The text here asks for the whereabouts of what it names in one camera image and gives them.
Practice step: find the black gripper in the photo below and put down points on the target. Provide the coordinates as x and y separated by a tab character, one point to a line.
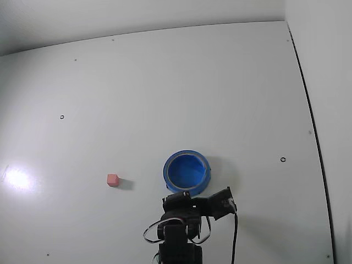
178	198

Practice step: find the small orange cube block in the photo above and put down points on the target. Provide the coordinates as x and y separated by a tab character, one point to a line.
112	180

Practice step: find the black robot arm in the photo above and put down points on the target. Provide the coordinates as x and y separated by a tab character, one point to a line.
176	242

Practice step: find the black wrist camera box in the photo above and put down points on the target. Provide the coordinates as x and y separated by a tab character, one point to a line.
220	203

